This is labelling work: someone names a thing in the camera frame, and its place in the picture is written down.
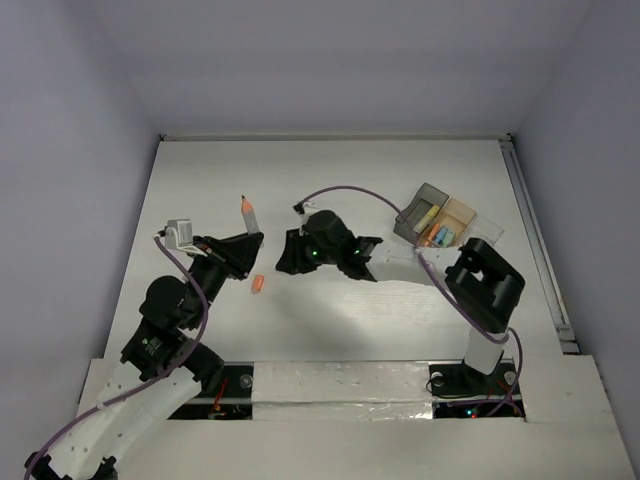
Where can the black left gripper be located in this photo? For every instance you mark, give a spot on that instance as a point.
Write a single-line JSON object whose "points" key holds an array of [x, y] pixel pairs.
{"points": [[228, 261]]}

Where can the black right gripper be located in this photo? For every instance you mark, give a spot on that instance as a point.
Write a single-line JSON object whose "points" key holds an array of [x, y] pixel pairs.
{"points": [[292, 259]]}

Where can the orange highlighter cap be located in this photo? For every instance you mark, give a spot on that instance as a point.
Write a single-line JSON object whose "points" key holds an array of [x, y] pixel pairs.
{"points": [[257, 283]]}

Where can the clear orange-tipped highlighter pen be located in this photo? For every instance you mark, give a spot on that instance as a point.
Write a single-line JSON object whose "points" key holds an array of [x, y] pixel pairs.
{"points": [[249, 216]]}

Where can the orange highlighter pen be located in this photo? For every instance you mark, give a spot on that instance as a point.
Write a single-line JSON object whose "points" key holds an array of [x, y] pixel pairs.
{"points": [[432, 233]]}

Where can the green highlighter pen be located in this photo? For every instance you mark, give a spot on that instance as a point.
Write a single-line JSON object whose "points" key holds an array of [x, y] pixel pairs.
{"points": [[448, 238]]}

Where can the yellow highlighter pen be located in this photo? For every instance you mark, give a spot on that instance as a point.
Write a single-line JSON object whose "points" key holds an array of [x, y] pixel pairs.
{"points": [[425, 220]]}

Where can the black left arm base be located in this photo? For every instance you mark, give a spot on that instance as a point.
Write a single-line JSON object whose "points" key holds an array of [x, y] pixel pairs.
{"points": [[230, 400]]}

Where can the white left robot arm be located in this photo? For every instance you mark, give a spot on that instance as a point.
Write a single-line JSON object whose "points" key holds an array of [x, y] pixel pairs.
{"points": [[163, 365]]}

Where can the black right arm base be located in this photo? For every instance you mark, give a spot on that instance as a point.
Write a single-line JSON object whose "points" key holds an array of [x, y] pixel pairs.
{"points": [[459, 392]]}

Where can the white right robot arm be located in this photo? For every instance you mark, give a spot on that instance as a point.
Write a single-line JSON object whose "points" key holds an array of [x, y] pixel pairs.
{"points": [[474, 278]]}

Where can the smoky grey plastic container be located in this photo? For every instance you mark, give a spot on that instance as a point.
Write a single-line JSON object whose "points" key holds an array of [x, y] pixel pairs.
{"points": [[426, 197]]}

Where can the clear plastic container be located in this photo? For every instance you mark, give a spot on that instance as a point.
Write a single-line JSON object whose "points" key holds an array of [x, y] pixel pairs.
{"points": [[485, 229]]}

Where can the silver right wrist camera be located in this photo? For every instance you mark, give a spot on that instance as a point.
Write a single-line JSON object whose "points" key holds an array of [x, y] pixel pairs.
{"points": [[305, 209]]}

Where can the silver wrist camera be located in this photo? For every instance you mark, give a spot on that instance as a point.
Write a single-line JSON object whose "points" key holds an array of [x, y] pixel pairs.
{"points": [[305, 209], [179, 232]]}

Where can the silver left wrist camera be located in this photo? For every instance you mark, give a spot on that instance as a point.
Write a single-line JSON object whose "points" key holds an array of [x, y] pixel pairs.
{"points": [[179, 232]]}

